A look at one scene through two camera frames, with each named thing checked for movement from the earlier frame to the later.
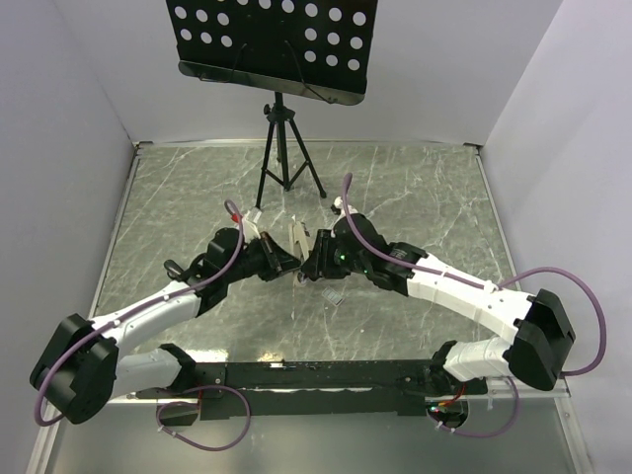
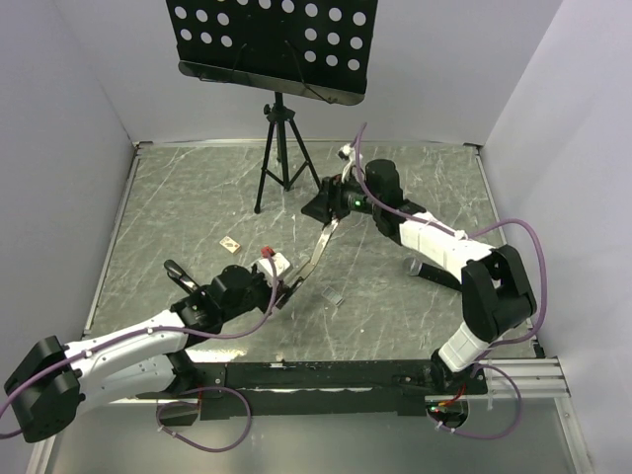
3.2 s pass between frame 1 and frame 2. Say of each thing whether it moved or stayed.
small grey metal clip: stayed
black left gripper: moved
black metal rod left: stayed
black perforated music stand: stayed
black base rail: stayed
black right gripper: moved
